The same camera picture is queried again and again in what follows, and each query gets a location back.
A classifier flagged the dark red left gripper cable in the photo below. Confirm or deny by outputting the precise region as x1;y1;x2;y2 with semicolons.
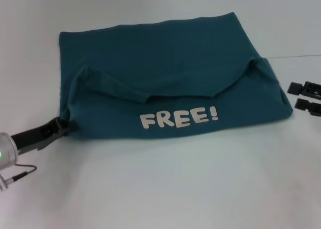
9;165;38;183

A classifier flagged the silver cylindrical cable plug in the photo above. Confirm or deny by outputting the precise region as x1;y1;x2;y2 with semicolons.
0;172;12;192

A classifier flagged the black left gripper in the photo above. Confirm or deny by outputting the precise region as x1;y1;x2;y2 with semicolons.
10;116;78;155

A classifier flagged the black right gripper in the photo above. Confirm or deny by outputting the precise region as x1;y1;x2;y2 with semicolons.
287;81;321;117

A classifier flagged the teal blue t-shirt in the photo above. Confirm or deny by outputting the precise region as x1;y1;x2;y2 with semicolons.
59;12;293;142

